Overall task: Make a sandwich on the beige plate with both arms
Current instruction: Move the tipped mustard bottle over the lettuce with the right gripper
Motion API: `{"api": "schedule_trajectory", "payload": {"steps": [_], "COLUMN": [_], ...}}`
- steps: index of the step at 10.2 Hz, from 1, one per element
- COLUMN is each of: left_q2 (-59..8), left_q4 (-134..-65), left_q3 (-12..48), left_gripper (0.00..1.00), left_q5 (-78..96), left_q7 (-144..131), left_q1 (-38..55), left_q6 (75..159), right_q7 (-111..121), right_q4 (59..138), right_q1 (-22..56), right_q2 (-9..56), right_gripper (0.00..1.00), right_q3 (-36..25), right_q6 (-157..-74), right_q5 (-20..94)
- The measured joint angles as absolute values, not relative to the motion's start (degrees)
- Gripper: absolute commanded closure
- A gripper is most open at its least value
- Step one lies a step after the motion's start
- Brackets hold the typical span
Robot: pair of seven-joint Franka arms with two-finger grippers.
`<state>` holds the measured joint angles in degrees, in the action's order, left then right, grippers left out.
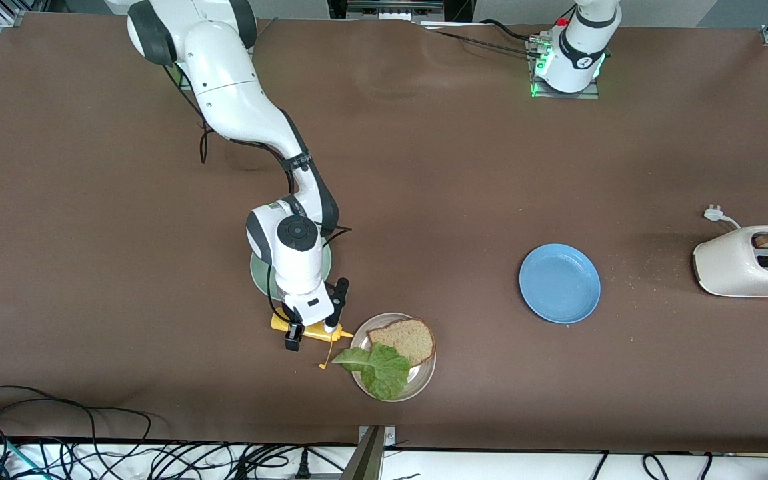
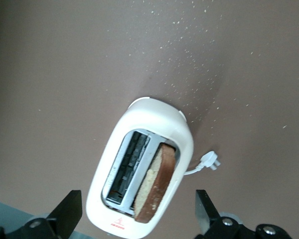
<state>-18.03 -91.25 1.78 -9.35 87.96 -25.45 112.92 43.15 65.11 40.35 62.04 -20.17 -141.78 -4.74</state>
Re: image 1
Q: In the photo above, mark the white toaster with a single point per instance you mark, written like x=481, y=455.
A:
x=724, y=266

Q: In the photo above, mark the white toaster power plug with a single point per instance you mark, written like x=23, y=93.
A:
x=712, y=213

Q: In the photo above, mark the aluminium frame beam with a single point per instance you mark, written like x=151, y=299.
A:
x=367, y=456

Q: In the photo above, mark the white power strip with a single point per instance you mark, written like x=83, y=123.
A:
x=394, y=9

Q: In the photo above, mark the black power plug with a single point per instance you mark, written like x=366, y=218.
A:
x=302, y=465

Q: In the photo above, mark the white side table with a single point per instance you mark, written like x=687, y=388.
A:
x=490, y=466

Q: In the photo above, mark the blue plate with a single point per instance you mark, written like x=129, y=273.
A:
x=560, y=283

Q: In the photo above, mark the beige plate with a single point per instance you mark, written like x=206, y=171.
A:
x=426, y=373

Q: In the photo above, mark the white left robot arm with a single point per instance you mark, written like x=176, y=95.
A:
x=580, y=53

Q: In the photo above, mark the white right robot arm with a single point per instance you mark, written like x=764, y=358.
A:
x=224, y=86

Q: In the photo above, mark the mint green plate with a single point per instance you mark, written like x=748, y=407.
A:
x=259, y=276

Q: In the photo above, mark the yellow mustard squeeze bottle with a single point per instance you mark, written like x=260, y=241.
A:
x=330, y=333

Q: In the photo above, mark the green lettuce leaf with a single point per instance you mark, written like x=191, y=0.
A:
x=384, y=376

